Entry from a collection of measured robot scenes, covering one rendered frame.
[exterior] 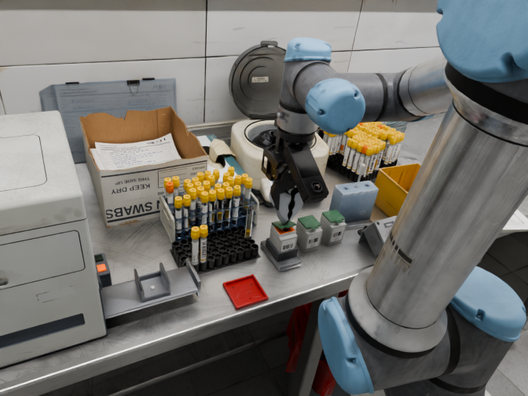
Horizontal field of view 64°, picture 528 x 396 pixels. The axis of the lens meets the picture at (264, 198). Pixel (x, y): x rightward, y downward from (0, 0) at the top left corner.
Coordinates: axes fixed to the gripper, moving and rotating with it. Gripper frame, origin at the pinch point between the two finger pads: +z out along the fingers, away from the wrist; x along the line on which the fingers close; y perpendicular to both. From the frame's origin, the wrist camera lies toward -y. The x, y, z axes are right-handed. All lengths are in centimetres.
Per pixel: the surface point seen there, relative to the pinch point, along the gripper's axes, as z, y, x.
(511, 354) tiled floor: 98, -12, -122
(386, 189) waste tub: 3.7, 6.6, -33.8
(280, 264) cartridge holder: 8.9, -3.1, 2.2
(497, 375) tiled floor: 98, -16, -107
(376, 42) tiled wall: -18, 57, -65
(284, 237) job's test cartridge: 3.3, -1.3, 1.1
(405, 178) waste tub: 4.7, 10.5, -44.0
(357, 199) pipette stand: 2.6, 4.1, -22.2
